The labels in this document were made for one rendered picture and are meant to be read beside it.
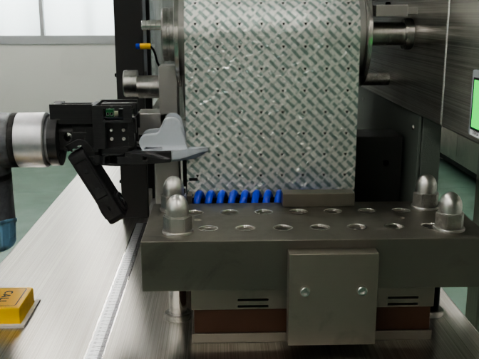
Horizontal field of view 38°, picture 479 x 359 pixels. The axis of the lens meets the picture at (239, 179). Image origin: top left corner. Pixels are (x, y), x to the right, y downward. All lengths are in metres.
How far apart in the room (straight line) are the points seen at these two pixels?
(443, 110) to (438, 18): 0.12
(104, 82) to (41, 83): 0.58
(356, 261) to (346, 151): 0.23
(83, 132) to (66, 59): 5.71
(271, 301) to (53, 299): 0.32
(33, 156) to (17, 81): 5.84
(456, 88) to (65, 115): 0.50
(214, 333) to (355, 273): 0.18
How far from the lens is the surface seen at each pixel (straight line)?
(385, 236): 0.81
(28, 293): 0.95
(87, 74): 6.63
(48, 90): 6.72
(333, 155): 0.96
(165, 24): 0.96
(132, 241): 1.19
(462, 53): 0.83
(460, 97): 0.83
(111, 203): 0.96
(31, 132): 0.94
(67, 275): 1.06
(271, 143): 0.95
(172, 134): 0.93
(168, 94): 1.01
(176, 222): 0.79
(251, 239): 0.78
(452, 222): 0.83
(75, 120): 0.94
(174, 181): 0.88
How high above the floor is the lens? 1.28
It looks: 13 degrees down
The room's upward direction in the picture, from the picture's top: straight up
